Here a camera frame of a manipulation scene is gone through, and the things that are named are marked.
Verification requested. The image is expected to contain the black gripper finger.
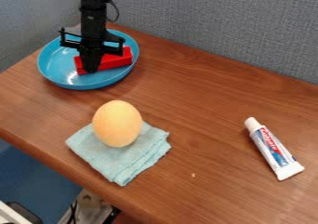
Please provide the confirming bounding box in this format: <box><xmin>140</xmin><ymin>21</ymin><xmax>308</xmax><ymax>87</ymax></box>
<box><xmin>91</xmin><ymin>47</ymin><xmax>103</xmax><ymax>73</ymax></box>
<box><xmin>79</xmin><ymin>47</ymin><xmax>92</xmax><ymax>73</ymax></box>

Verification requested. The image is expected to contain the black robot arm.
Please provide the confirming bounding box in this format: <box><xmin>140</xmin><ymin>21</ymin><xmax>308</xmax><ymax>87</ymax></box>
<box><xmin>60</xmin><ymin>0</ymin><xmax>125</xmax><ymax>73</ymax></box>

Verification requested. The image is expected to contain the white object bottom corner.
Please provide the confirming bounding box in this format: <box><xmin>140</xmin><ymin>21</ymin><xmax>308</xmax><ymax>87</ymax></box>
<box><xmin>0</xmin><ymin>201</ymin><xmax>43</xmax><ymax>224</ymax></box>

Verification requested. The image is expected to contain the light blue folded cloth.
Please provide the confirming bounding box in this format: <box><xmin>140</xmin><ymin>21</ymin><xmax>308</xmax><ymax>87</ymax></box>
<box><xmin>65</xmin><ymin>123</ymin><xmax>171</xmax><ymax>187</ymax></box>

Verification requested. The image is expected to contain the red plastic block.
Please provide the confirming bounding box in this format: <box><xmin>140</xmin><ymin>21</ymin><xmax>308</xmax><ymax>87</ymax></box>
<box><xmin>73</xmin><ymin>46</ymin><xmax>132</xmax><ymax>75</ymax></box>

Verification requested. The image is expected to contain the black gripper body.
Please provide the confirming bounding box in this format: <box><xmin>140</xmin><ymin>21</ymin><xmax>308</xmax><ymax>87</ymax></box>
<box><xmin>59</xmin><ymin>27</ymin><xmax>125</xmax><ymax>56</ymax></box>

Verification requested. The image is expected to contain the blue plate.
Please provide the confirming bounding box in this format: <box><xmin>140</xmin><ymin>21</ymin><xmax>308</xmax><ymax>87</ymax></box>
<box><xmin>37</xmin><ymin>29</ymin><xmax>139</xmax><ymax>90</ymax></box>

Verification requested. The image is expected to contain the grey bag under table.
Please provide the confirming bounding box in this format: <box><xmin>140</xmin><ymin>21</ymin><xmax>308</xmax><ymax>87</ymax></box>
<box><xmin>59</xmin><ymin>190</ymin><xmax>120</xmax><ymax>224</ymax></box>

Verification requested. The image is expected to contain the white toothpaste tube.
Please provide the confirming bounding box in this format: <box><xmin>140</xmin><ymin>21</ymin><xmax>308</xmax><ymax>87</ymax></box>
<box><xmin>244</xmin><ymin>117</ymin><xmax>304</xmax><ymax>181</ymax></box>

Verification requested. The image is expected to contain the orange egg-shaped object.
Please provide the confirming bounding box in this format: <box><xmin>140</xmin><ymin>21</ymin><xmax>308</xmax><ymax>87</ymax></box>
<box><xmin>92</xmin><ymin>100</ymin><xmax>143</xmax><ymax>148</ymax></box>

